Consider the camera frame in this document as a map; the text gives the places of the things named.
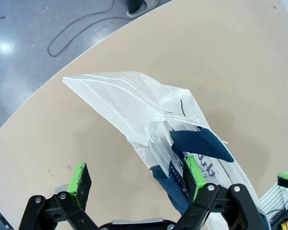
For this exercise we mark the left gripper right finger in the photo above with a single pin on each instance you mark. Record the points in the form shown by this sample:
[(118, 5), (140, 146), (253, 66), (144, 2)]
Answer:
[(194, 179)]

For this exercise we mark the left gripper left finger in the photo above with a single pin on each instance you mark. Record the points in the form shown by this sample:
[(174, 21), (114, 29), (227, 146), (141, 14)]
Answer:
[(80, 182)]

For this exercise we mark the grey slipper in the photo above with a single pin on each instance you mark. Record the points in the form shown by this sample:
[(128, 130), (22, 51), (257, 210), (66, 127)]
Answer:
[(136, 13)]

